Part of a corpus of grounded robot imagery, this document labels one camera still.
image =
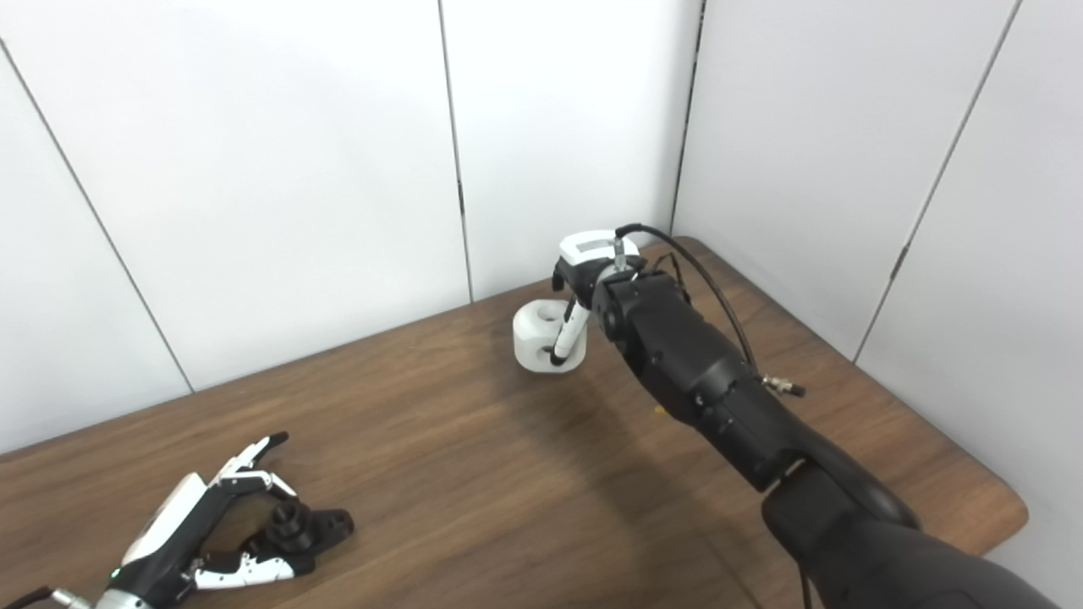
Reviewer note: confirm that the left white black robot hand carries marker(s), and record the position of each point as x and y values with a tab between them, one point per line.
165	524

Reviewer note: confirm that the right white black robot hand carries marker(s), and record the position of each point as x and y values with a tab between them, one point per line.
588	249

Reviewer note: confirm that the round white plastic piece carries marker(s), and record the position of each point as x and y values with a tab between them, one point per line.
533	342

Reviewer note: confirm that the black plastic holder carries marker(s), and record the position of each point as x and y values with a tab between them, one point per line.
309	529

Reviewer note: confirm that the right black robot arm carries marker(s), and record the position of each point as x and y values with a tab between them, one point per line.
702	372

